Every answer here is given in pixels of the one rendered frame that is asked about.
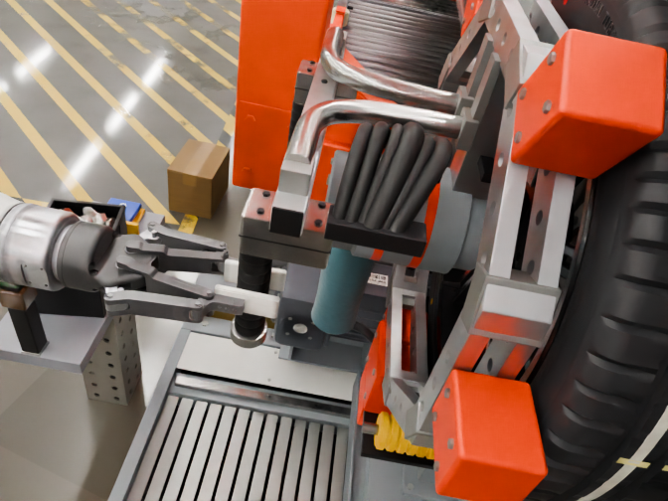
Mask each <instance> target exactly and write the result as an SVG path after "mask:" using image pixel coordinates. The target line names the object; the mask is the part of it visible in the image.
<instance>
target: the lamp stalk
mask: <svg viewBox="0 0 668 501"><path fill-rule="evenodd" d="M23 286H24V285H21V287H19V288H11V287H6V286H1V285H0V288H1V289H6V290H11V291H16V292H19V291H20V290H21V289H22V288H23ZM7 309H8V312H9V314H10V317H11V320H12V323H13V326H14V329H15V331H16V334H17V337H18V340H19V343H20V346H21V348H22V350H21V353H22V354H28V355H33V356H38V357H40V356H41V355H42V353H43V352H44V350H45V348H46V347H47V345H48V344H49V340H47V338H46V334H45V331H44V328H43V324H42V321H41V318H40V314H39V311H38V307H37V304H36V301H35V299H34V301H33V302H32V303H31V305H30V306H29V307H28V309H27V310H25V311H22V310H17V309H12V308H7Z"/></svg>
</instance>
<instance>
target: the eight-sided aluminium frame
mask: <svg viewBox="0 0 668 501"><path fill-rule="evenodd" d="M551 2H552V0H483V1H482V4H481V6H480V7H479V9H478V11H477V12H476V14H475V16H474V17H473V19H472V20H471V22H470V24H469V25H468V27H467V29H466V30H465V32H464V33H463V35H462V37H461V38H460V40H459V42H458V43H457V45H456V46H455V48H454V50H453V51H452V53H449V54H448V56H447V59H446V61H445V64H444V66H443V68H442V71H441V73H440V76H439V79H438V88H437V89H441V90H446V91H450V92H455V93H457V90H458V87H459V86H460V85H464V86H467V84H468V81H469V79H470V76H471V73H472V70H473V67H474V64H475V62H476V59H477V58H475V57H476V55H477V54H478V52H479V50H480V47H481V45H482V42H483V39H484V36H485V34H486V33H489V34H491V36H492V38H493V47H494V50H495V53H498V56H499V59H500V61H501V62H500V68H501V71H502V73H503V76H504V79H505V99H504V109H503V115H502V121H501V126H500V132H499V138H498V143H497V149H496V155H495V160H494V166H493V172H492V177H491V183H490V189H489V194H488V200H487V206H486V211H485V217H484V223H483V228H482V234H481V240H480V245H479V251H478V257H477V262H476V267H475V270H474V273H473V277H472V280H471V283H470V287H469V290H468V293H467V296H466V300H465V303H464V306H463V309H462V311H461V313H460V315H459V317H458V319H457V321H456V323H455V325H454V327H453V329H452V331H451V333H450V335H449V337H448V339H447V341H446V343H445V345H444V347H443V349H442V351H441V354H440V356H439V358H438V360H437V362H436V364H435V366H434V368H433V370H432V372H431V374H430V376H429V377H428V367H427V341H426V314H425V304H426V293H427V280H428V274H429V270H424V269H419V268H416V270H415V276H414V277H412V276H407V275H405V273H406V268H407V267H406V266H404V265H399V264H393V270H392V275H391V277H390V279H389V282H388V290H387V298H386V308H387V307H388V311H387V328H386V354H385V376H384V380H383V383H382V389H383V399H384V406H385V407H388V408H389V410H390V411H391V413H392V415H393V416H394V418H395V419H396V421H397V422H398V424H399V426H400V427H401V429H402V430H403V432H404V434H405V436H404V438H405V439H407V440H409V441H410V443H411V445H416V446H422V447H427V448H432V449H433V426H432V420H431V416H432V407H433V405H434V403H435V401H436V400H437V398H438V396H439V394H440V392H441V390H442V388H443V386H444V385H445V383H446V381H447V379H448V377H449V375H450V373H451V371H453V370H454V369H458V370H463V371H469V372H471V370H472V369H473V367H474V365H475V363H476V362H477V360H478V358H479V356H480V355H481V353H482V351H483V349H484V348H485V346H486V344H487V343H488V341H489V339H490V338H491V339H493V340H492V342H491V343H490V345H489V347H488V349H487V350H486V352H485V354H484V356H483V357H482V359H481V361H480V362H479V364H478V366H477V368H476V369H475V371H474V373H479V374H484V375H489V376H495V377H500V378H505V379H510V380H515V378H516V377H517V375H518V374H519V372H520V371H521V369H522V368H523V366H524V365H525V363H526V362H527V361H528V359H529V358H530V356H531V355H532V353H533V352H534V350H535V349H536V347H537V348H541V347H542V345H543V342H544V340H545V337H546V334H547V331H548V329H549V328H550V326H551V325H552V322H553V316H554V312H555V310H556V307H557V304H558V301H559V299H560V296H561V293H562V290H561V289H560V288H559V280H560V273H561V267H562V261H563V255H564V249H565V243H566V237H567V231H568V225H569V219H570V213H571V207H572V201H573V195H574V189H575V183H576V177H577V176H573V175H569V174H564V173H559V172H554V171H549V170H544V169H539V170H538V176H537V181H536V187H535V193H534V199H533V205H532V211H531V217H530V223H529V228H528V234H527V239H526V245H525V251H524V257H523V263H522V269H521V270H517V269H512V262H513V256H514V250H515V244H516V240H517V234H518V228H519V222H520V216H521V210H522V205H523V199H524V193H525V187H526V181H527V175H528V170H529V166H525V165H520V164H515V163H513V162H512V161H511V150H512V141H513V132H514V123H515V114H516V105H517V96H518V91H519V90H520V88H521V87H522V86H523V84H524V83H525V82H526V81H527V79H528V78H529V77H530V76H531V74H532V73H533V72H534V71H535V69H536V68H537V67H538V66H539V64H540V63H541V62H542V60H543V59H544V58H545V57H546V55H547V54H548V53H549V52H550V50H551V49H552V48H553V47H554V45H555V44H556V43H557V42H558V40H559V39H560V38H561V37H562V35H563V34H564V33H565V32H566V31H567V30H568V27H567V26H566V24H565V23H564V21H563V20H562V19H561V17H560V16H559V14H558V13H557V11H556V10H555V8H554V7H553V5H552V4H551ZM402 309H407V310H410V311H411V331H410V371H404V370H402Z"/></svg>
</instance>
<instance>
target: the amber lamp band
mask: <svg viewBox="0 0 668 501"><path fill-rule="evenodd" d="M37 295H38V292H37V288H35V287H30V286H23V288H22V289H21V290H20V291H19V292H16V291H11V290H6V289H1V288H0V303H1V305H2V306H3V307H7V308H12V309H17V310H22V311H25V310H27V309H28V307H29V306H30V305H31V303H32V302H33V301H34V299H35V298H36V297H37Z"/></svg>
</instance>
